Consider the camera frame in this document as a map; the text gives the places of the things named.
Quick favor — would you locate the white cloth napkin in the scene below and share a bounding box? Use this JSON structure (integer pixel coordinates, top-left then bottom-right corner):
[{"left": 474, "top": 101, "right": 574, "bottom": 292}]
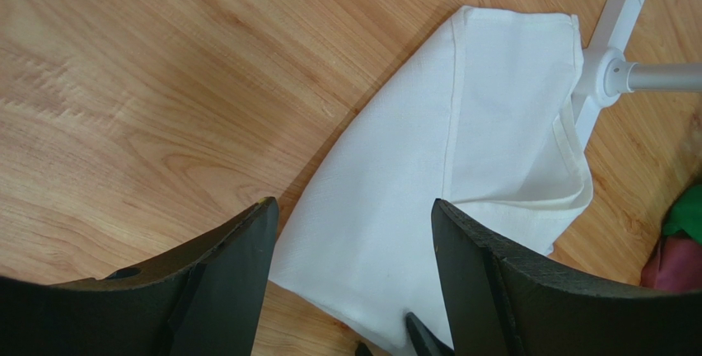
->
[{"left": 269, "top": 6, "right": 593, "bottom": 355}]

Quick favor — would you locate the maroon shirt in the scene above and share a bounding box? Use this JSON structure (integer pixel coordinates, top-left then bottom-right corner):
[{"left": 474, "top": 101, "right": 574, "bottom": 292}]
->
[{"left": 640, "top": 232, "right": 701, "bottom": 293}]

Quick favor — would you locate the green shirt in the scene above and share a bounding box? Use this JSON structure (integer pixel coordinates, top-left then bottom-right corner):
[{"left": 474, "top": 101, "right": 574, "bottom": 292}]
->
[{"left": 662, "top": 184, "right": 701, "bottom": 244}]

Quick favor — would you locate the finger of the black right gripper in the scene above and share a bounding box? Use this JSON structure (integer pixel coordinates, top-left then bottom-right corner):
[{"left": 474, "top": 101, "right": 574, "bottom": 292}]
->
[
  {"left": 405, "top": 312, "right": 455, "bottom": 356},
  {"left": 354, "top": 342, "right": 373, "bottom": 356}
]

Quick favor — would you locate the white clothes rack stand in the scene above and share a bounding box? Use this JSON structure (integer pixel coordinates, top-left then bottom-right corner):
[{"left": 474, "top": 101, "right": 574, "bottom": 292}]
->
[{"left": 572, "top": 0, "right": 701, "bottom": 148}]

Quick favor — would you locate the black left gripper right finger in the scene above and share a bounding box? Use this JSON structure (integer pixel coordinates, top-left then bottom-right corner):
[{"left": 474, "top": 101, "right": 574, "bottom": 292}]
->
[{"left": 431, "top": 199, "right": 701, "bottom": 355}]

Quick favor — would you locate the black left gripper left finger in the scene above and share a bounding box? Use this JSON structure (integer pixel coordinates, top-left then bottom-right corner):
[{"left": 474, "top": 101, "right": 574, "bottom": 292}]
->
[{"left": 1, "top": 197, "right": 279, "bottom": 355}]

